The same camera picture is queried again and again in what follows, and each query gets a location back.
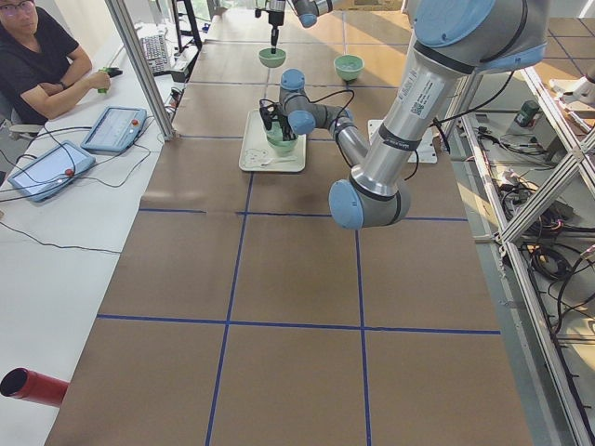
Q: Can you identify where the blue teach pendant near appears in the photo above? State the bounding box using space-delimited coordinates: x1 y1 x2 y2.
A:
8 140 96 203

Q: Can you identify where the blue teach pendant far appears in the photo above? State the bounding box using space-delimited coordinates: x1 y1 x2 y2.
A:
81 106 147 153

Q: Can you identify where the cream bear tray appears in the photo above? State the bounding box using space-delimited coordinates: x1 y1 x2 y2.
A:
238 109 307 173

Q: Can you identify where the black keyboard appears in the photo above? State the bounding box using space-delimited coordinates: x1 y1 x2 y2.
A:
140 34 170 76

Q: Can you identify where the green bowl on tray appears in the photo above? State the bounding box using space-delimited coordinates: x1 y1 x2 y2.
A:
266 133 298 156

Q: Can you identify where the white plastic spoon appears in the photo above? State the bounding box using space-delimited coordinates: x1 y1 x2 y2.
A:
258 156 298 167

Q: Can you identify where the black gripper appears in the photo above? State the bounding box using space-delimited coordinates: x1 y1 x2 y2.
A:
258 98 297 141
255 0 286 54

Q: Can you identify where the aluminium frame rail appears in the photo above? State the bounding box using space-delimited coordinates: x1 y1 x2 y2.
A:
104 0 175 141

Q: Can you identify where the green power box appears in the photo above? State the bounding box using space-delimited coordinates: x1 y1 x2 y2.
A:
514 99 540 127

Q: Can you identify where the red cylinder tube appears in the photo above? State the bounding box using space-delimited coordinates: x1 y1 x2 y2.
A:
1 367 69 407

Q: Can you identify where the seated person in black shirt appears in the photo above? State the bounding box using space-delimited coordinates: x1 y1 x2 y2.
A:
1 1 111 125

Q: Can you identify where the green bowl with ice cubes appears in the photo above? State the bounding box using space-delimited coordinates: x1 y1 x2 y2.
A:
334 55 364 82

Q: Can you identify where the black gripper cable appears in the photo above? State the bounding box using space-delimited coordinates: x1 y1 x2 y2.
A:
258 88 356 123

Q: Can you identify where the blue teach pendant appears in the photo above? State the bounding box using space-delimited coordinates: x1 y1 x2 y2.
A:
81 106 147 153
8 140 96 203

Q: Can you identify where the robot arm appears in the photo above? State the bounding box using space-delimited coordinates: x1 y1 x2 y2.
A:
260 0 550 230
255 0 337 54

